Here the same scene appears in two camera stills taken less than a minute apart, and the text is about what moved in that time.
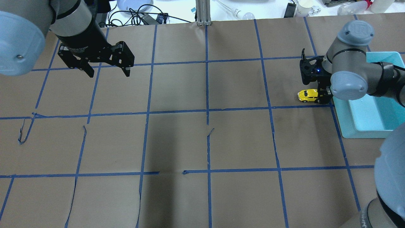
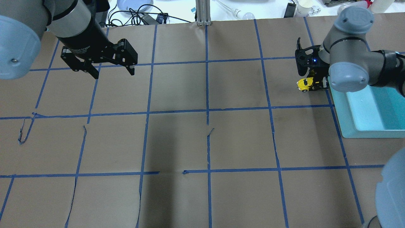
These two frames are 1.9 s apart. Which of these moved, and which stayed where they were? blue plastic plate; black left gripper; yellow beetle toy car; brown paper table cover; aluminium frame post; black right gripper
Moved: yellow beetle toy car; black right gripper
Stayed: brown paper table cover; aluminium frame post; blue plastic plate; black left gripper
